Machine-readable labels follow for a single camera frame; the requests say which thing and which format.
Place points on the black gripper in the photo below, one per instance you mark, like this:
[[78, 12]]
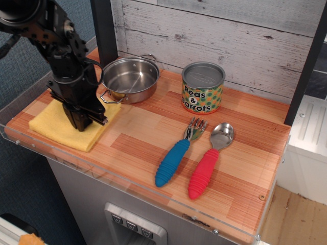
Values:
[[76, 87]]

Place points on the yellow cloth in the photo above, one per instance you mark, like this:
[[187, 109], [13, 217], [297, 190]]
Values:
[[53, 124]]

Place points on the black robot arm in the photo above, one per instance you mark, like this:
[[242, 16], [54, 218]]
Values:
[[47, 27]]

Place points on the small steel pot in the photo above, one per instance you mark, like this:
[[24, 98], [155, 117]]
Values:
[[130, 80]]

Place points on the silver button control panel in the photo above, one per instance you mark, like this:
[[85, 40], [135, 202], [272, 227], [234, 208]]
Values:
[[128, 228]]

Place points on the orange object bottom left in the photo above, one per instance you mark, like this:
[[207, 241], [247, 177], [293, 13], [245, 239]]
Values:
[[30, 239]]

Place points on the peas and carrots can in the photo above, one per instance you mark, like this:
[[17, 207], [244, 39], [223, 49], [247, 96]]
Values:
[[202, 87]]

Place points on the clear acrylic table guard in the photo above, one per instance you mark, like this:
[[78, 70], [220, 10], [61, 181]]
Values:
[[118, 172]]

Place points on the white ribbed cabinet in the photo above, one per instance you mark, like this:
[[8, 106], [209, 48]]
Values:
[[303, 166]]

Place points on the blue handled fork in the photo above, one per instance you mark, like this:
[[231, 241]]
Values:
[[173, 158]]

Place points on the black vertical post left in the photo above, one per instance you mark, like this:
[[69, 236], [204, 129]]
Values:
[[105, 32]]

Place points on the black vertical post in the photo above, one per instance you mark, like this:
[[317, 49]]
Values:
[[307, 69], [105, 32]]

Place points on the red handled spoon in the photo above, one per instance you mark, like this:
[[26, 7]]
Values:
[[220, 138]]

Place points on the black vertical post right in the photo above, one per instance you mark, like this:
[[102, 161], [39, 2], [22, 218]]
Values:
[[307, 69]]

